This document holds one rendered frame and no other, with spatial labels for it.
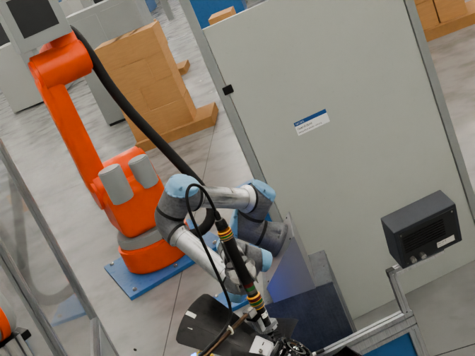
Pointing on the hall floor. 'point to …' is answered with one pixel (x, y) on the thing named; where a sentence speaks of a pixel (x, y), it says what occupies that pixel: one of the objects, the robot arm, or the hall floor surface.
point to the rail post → (418, 342)
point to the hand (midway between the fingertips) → (244, 277)
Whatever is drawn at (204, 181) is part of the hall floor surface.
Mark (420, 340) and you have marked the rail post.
